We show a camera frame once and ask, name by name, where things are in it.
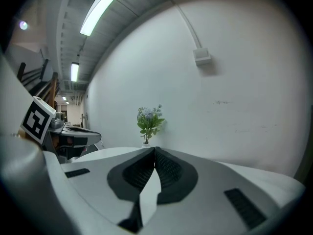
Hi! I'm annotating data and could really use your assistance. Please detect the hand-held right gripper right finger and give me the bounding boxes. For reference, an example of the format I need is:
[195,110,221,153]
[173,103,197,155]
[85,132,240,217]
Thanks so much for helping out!
[143,146,291,235]

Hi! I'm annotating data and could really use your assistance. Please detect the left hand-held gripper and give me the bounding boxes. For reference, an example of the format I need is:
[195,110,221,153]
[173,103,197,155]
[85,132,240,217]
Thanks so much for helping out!
[20,95,102,162]

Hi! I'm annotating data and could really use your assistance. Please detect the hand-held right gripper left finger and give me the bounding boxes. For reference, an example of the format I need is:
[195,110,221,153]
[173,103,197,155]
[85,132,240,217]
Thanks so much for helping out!
[60,147,156,234]

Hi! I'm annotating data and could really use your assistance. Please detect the blue flower bouquet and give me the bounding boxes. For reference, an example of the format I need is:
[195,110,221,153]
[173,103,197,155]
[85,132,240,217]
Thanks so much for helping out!
[136,104,166,145]

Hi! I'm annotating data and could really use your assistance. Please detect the short ceiling light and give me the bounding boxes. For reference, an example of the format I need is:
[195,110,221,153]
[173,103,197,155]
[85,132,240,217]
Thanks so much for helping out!
[70,62,80,82]

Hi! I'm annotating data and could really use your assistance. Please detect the stacked dark wooden furniture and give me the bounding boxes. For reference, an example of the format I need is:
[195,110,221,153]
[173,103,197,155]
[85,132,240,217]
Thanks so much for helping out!
[17,59,61,109]

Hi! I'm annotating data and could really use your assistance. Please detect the long ceiling light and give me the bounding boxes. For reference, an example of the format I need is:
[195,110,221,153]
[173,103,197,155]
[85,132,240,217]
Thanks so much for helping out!
[80,0,131,37]

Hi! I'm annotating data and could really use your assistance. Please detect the grey gripper-mounted camera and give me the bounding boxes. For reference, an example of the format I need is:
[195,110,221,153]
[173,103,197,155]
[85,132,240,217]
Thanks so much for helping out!
[50,112,66,132]

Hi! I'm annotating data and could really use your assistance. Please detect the white ceiling cable tray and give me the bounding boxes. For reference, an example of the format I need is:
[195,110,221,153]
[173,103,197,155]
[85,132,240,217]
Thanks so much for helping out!
[55,0,83,93]

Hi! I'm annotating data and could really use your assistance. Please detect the white wall switch box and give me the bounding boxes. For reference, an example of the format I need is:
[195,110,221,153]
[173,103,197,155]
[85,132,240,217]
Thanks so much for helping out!
[192,47,212,67]

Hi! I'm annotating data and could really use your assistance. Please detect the white wall cable conduit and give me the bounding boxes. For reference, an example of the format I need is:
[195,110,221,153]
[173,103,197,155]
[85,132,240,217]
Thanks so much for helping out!
[170,0,202,50]

